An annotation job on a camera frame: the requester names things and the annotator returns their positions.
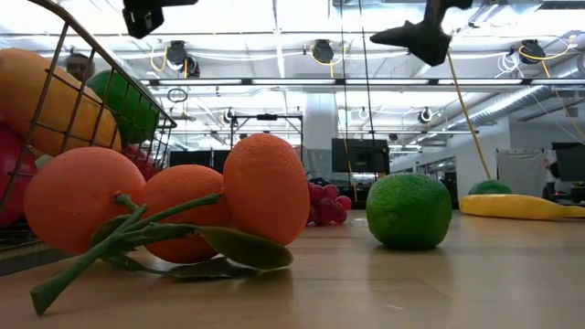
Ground grey rectangular mat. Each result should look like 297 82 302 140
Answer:
0 246 77 278

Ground orange cluster with leaves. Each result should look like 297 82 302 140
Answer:
23 132 312 316

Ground white hanging cloth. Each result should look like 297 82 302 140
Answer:
495 147 551 198

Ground yellow cable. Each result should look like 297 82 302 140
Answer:
446 49 494 181

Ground black partition screens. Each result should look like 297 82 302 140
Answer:
168 149 230 168

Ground dark green lime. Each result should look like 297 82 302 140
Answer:
85 69 161 146
467 179 514 196

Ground black background monitor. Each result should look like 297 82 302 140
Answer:
331 137 391 174

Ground light green lime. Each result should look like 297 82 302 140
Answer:
365 171 454 251

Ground dark red apple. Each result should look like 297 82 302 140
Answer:
119 142 160 182

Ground red grape bunch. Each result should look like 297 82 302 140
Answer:
306 181 353 227

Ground bright red apple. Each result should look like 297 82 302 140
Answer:
0 123 38 228

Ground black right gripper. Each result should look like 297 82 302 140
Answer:
370 0 474 68

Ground black monitor beside cloth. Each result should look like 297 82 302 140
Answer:
550 142 585 183

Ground red orange mango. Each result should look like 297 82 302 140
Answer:
0 47 122 157

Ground background black rig frame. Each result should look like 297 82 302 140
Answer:
229 112 305 162

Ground wire produce basket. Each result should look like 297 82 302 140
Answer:
0 0 178 243

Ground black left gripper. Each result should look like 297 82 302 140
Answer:
122 0 200 40

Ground yellow banana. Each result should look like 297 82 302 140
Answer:
458 193 585 222

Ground person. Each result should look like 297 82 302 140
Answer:
63 51 96 84

